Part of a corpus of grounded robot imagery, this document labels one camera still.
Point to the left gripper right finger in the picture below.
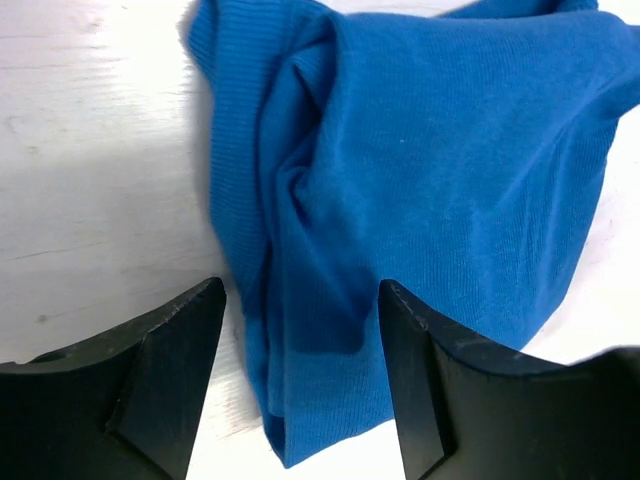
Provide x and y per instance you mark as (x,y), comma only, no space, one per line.
(467,407)

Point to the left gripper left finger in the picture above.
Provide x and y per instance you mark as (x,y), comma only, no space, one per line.
(123,404)

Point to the blue tank top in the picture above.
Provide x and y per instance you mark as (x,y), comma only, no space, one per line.
(461,155)

